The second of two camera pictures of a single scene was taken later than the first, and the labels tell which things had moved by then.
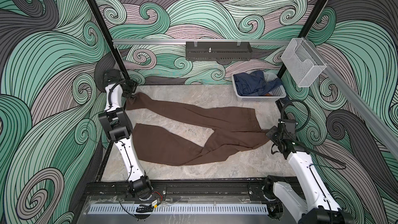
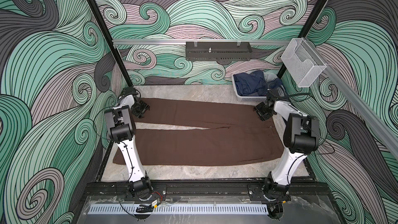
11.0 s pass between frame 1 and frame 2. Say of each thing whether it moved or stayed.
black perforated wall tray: stayed
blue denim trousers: stayed
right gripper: moved
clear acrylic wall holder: stayed
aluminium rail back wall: stayed
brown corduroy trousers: moved
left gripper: moved
